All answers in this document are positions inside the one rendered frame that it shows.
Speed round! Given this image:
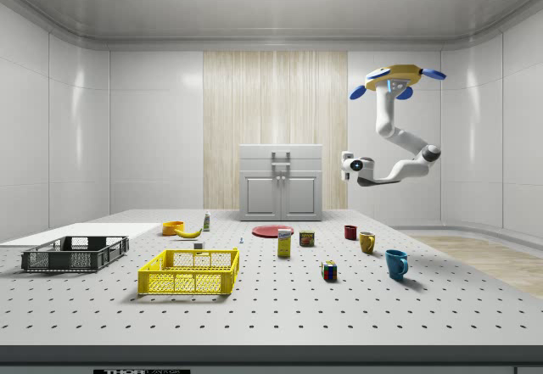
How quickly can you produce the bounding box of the yellow bowl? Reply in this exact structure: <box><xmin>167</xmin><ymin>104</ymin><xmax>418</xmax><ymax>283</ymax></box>
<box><xmin>161</xmin><ymin>220</ymin><xmax>186</xmax><ymax>237</ymax></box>

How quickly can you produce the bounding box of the yellow mug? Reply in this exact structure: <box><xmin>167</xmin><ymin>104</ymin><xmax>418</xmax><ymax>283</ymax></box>
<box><xmin>359</xmin><ymin>231</ymin><xmax>377</xmax><ymax>254</ymax></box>

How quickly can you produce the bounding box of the blue mug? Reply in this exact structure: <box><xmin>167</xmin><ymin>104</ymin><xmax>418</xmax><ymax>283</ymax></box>
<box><xmin>384</xmin><ymin>249</ymin><xmax>410</xmax><ymax>282</ymax></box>

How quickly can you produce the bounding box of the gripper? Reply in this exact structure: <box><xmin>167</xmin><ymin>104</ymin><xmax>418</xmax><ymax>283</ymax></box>
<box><xmin>339</xmin><ymin>149</ymin><xmax>355</xmax><ymax>182</ymax></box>

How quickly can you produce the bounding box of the red plate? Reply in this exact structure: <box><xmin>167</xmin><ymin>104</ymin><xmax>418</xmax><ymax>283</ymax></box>
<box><xmin>251</xmin><ymin>224</ymin><xmax>294</xmax><ymax>240</ymax></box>

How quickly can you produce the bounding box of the yellow basket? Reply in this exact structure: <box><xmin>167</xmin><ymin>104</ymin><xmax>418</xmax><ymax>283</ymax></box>
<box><xmin>137</xmin><ymin>248</ymin><xmax>241</xmax><ymax>296</ymax></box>

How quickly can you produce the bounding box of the drone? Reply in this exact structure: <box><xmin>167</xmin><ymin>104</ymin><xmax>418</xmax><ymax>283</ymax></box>
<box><xmin>348</xmin><ymin>63</ymin><xmax>448</xmax><ymax>102</ymax></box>

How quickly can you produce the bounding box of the dark grey basket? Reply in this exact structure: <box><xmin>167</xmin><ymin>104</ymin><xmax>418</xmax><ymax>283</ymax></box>
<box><xmin>20</xmin><ymin>235</ymin><xmax>131</xmax><ymax>274</ymax></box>

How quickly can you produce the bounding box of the white cabinet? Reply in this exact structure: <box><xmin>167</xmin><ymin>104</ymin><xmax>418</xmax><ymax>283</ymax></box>
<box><xmin>238</xmin><ymin>143</ymin><xmax>323</xmax><ymax>222</ymax></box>

